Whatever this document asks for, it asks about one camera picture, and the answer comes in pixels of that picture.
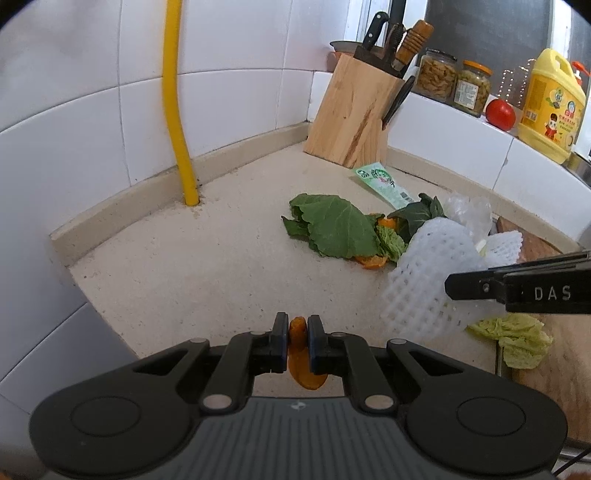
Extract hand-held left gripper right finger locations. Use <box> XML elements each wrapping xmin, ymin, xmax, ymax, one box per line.
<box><xmin>307</xmin><ymin>315</ymin><xmax>465</xmax><ymax>414</ymax></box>

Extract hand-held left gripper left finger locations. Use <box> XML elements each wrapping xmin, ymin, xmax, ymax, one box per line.
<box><xmin>131</xmin><ymin>312</ymin><xmax>291</xmax><ymax>414</ymax></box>

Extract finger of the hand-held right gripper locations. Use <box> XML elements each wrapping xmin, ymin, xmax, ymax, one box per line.
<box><xmin>484</xmin><ymin>250</ymin><xmax>591</xmax><ymax>274</ymax></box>
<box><xmin>444</xmin><ymin>272</ymin><xmax>509</xmax><ymax>302</ymax></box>

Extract white foam fruit net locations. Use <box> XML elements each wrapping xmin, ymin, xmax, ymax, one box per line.
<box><xmin>479</xmin><ymin>230</ymin><xmax>523</xmax><ymax>269</ymax></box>
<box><xmin>380</xmin><ymin>218</ymin><xmax>486</xmax><ymax>343</ymax></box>

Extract napa cabbage leaf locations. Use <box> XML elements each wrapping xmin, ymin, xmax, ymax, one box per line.
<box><xmin>466</xmin><ymin>313</ymin><xmax>554</xmax><ymax>369</ymax></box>

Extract clear plastic bag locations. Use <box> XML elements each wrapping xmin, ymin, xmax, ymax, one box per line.
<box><xmin>444</xmin><ymin>193</ymin><xmax>493</xmax><ymax>241</ymax></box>

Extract round green leaf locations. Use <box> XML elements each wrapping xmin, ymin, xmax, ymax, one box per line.
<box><xmin>282</xmin><ymin>193</ymin><xmax>380</xmax><ymax>258</ymax></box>

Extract green plastic packet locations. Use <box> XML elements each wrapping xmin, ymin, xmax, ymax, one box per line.
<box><xmin>353</xmin><ymin>161</ymin><xmax>417</xmax><ymax>209</ymax></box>

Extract wooden cutting board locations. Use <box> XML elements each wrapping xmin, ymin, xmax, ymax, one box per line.
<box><xmin>496</xmin><ymin>215</ymin><xmax>591</xmax><ymax>445</ymax></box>

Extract dark green leaf cluster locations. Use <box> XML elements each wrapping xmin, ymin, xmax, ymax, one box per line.
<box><xmin>387</xmin><ymin>193</ymin><xmax>447</xmax><ymax>243</ymax></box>

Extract metal pot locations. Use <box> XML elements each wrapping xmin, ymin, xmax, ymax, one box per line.
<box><xmin>572</xmin><ymin>152</ymin><xmax>591</xmax><ymax>186</ymax></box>

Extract yellow detergent bottle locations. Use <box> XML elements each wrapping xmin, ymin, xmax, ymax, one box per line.
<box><xmin>516</xmin><ymin>48</ymin><xmax>587</xmax><ymax>165</ymax></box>

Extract red tomato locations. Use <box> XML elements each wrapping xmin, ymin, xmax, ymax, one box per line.
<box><xmin>484</xmin><ymin>97</ymin><xmax>516</xmax><ymax>132</ymax></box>

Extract orange-lidded pickle jar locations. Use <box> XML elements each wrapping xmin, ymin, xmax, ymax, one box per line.
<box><xmin>452</xmin><ymin>59</ymin><xmax>494</xmax><ymax>116</ymax></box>

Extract orange-capped bottle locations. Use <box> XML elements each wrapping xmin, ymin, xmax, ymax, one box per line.
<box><xmin>571</xmin><ymin>62</ymin><xmax>591</xmax><ymax>148</ymax></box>

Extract black scissors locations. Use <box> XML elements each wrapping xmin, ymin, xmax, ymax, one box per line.
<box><xmin>382</xmin><ymin>76</ymin><xmax>417</xmax><ymax>128</ymax></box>

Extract wooden knife block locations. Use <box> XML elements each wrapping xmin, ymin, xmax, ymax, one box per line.
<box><xmin>303</xmin><ymin>55</ymin><xmax>405</xmax><ymax>169</ymax></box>

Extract dark-lidded pickle jar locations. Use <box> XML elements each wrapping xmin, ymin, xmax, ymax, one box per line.
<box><xmin>414</xmin><ymin>48</ymin><xmax>458</xmax><ymax>103</ymax></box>

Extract yellow pipe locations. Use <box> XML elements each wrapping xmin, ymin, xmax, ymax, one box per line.
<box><xmin>161</xmin><ymin>0</ymin><xmax>202</xmax><ymax>206</ymax></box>

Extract metal bowl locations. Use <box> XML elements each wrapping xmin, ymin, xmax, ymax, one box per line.
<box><xmin>329</xmin><ymin>40</ymin><xmax>366</xmax><ymax>56</ymax></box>

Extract wooden-handled knife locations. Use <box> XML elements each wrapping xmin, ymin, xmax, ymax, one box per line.
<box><xmin>392</xmin><ymin>19</ymin><xmax>435</xmax><ymax>75</ymax></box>

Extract ribbed dark-handled sharpening steel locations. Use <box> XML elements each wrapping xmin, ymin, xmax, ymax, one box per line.
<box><xmin>383</xmin><ymin>23</ymin><xmax>407</xmax><ymax>71</ymax></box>

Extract black-handled knife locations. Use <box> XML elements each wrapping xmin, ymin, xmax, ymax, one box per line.
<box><xmin>359</xmin><ymin>11</ymin><xmax>390</xmax><ymax>54</ymax></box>

